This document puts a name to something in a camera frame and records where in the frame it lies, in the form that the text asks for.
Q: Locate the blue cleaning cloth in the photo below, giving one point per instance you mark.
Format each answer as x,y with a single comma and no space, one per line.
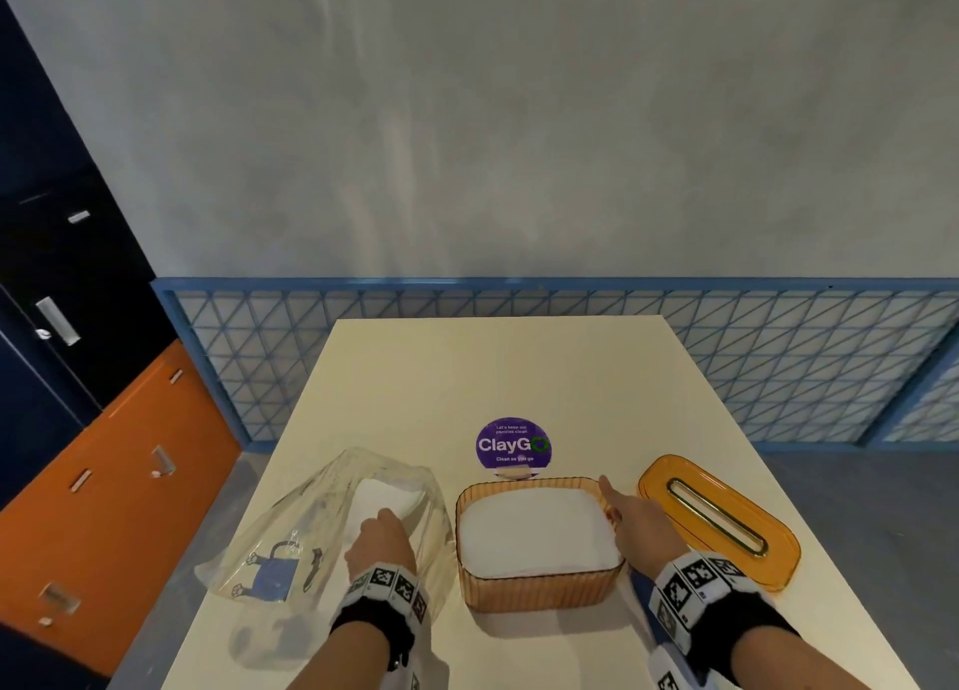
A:
640,599

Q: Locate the round purple sticker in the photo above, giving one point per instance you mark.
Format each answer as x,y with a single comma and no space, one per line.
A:
513,427

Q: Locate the orange transparent tissue box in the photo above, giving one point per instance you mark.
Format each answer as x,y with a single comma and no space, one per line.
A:
539,592

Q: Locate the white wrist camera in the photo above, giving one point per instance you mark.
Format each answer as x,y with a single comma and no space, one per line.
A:
414,680
663,674

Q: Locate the person's right hand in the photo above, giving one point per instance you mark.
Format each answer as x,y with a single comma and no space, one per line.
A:
648,536

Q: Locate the orange locker cabinet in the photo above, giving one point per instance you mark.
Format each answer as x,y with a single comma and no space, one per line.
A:
97,540

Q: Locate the cat print tissue pack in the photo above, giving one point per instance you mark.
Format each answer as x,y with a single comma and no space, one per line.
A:
255,540

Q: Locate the person's left hand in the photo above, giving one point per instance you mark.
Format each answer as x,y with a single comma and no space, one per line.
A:
382,543

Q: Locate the black wristband with marker tags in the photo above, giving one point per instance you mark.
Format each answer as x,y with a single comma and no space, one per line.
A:
749,629
371,622

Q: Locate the person's left forearm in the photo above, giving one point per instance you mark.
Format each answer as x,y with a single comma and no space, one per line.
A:
345,663

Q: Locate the dark blue locker bank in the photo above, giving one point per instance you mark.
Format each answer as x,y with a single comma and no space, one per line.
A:
45,187

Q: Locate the orange slotted lid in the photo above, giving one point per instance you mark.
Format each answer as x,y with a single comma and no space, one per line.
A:
779,562

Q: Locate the white tissue bundle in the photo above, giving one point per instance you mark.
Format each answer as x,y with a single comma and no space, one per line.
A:
539,532

